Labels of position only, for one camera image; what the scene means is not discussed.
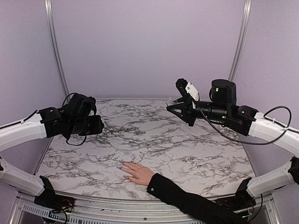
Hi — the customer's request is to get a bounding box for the aluminium frame post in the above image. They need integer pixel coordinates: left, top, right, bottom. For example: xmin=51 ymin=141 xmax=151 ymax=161
xmin=44 ymin=0 xmax=70 ymax=98
xmin=228 ymin=0 xmax=252 ymax=82

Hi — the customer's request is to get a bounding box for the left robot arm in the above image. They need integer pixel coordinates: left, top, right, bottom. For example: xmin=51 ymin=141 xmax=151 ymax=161
xmin=0 ymin=93 xmax=104 ymax=208

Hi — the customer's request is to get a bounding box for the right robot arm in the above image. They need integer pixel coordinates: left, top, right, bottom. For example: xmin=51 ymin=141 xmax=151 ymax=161
xmin=166 ymin=78 xmax=299 ymax=210

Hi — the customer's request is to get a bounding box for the front aluminium rail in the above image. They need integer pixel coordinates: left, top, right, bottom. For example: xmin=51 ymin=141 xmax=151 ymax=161
xmin=9 ymin=190 xmax=276 ymax=224

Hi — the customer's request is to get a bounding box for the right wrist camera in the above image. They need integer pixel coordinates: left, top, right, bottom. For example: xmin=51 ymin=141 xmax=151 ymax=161
xmin=176 ymin=78 xmax=199 ymax=103

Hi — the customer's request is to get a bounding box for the left aluminium frame post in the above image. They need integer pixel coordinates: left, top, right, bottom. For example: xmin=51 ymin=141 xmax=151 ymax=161
xmin=44 ymin=0 xmax=70 ymax=98

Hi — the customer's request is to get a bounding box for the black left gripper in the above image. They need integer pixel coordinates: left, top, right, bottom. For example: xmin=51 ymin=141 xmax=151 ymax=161
xmin=68 ymin=115 xmax=104 ymax=136

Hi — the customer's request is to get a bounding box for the person's bare hand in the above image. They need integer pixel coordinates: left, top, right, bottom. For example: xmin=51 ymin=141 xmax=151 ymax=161
xmin=117 ymin=161 xmax=155 ymax=186

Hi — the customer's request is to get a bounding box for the black sleeved forearm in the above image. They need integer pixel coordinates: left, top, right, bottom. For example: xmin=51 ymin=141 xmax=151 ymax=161
xmin=147 ymin=174 xmax=248 ymax=224

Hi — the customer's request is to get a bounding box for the clear nail polish bottle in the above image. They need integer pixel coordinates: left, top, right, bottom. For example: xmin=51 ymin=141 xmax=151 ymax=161
xmin=166 ymin=98 xmax=178 ymax=106

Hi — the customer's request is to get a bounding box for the right aluminium frame post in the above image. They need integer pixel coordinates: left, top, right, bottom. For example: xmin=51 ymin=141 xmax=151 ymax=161
xmin=228 ymin=0 xmax=252 ymax=82

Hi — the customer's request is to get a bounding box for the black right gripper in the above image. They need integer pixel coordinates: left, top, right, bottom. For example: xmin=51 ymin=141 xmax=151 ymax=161
xmin=167 ymin=96 xmax=229 ymax=126

